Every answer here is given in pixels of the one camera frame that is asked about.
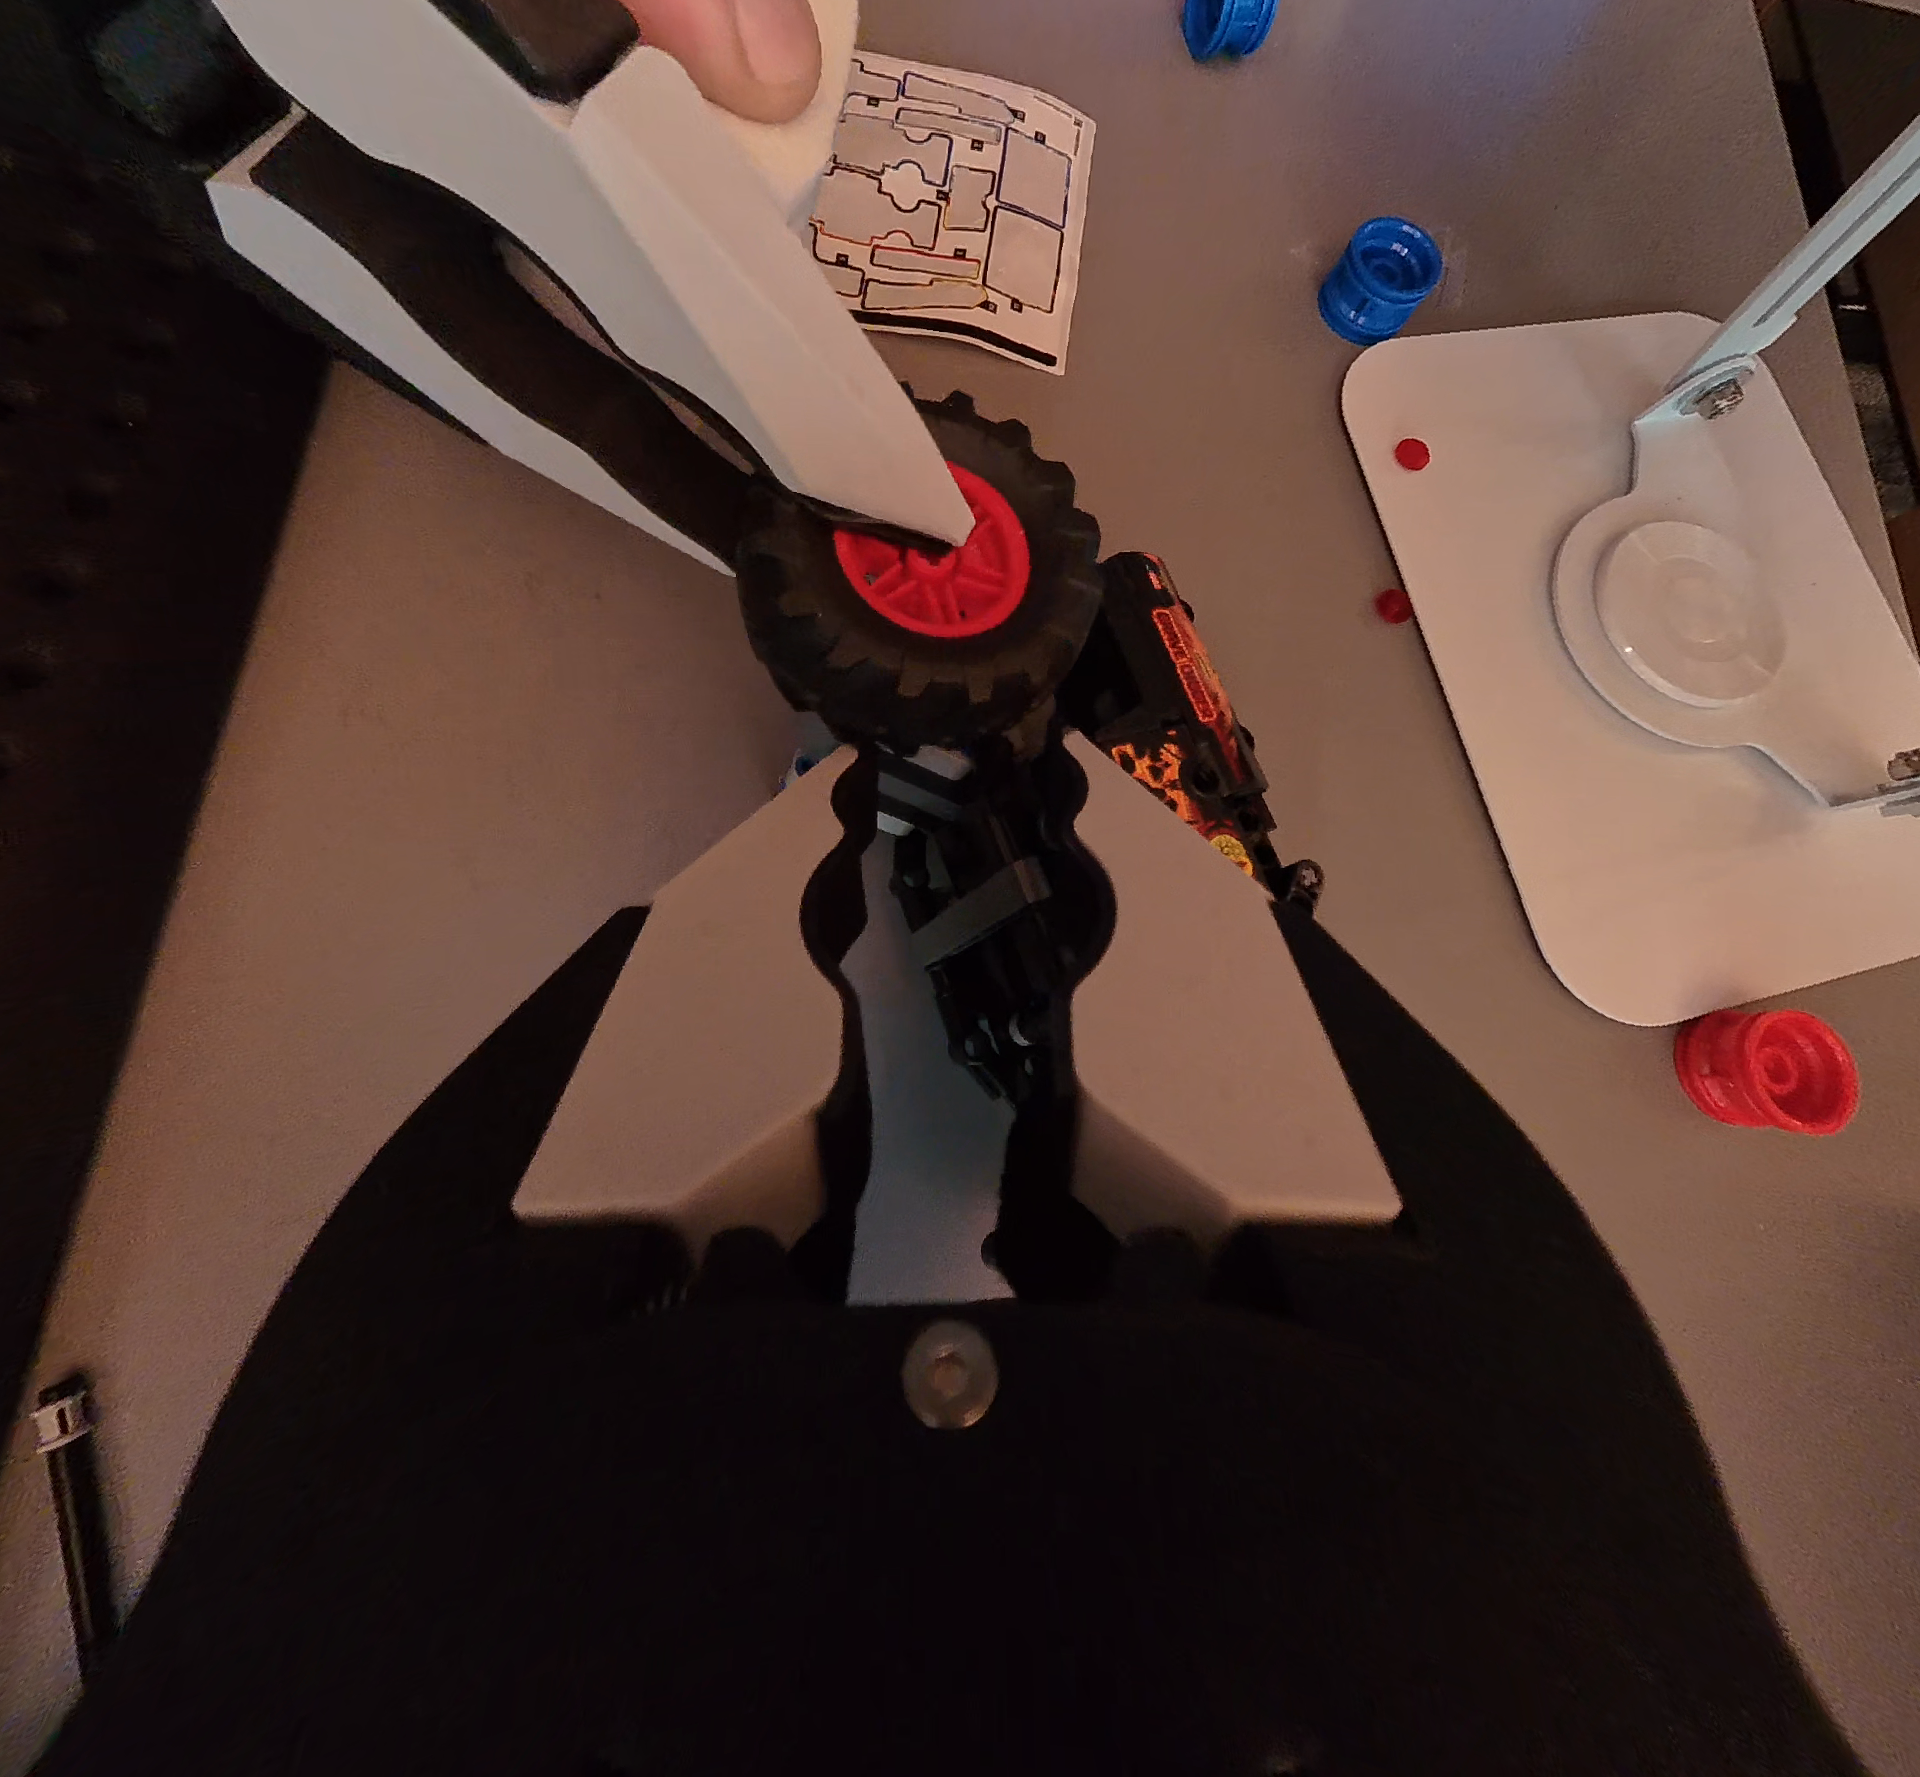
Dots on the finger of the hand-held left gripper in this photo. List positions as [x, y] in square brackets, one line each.
[423, 319]
[718, 309]

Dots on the black studded mat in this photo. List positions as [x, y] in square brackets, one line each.
[121, 605]

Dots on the blue black toy monster truck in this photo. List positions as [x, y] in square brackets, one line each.
[1182, 699]

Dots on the short black axle with bushing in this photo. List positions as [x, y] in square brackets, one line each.
[65, 1479]

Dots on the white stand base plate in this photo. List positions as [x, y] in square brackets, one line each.
[1497, 699]

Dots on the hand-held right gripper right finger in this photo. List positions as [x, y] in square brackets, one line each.
[1217, 1056]

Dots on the white sticker sheet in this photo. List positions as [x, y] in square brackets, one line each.
[1021, 219]

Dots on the black toy wheel red rim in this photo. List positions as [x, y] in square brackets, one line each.
[900, 674]

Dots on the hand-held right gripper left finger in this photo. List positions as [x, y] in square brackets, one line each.
[676, 1056]

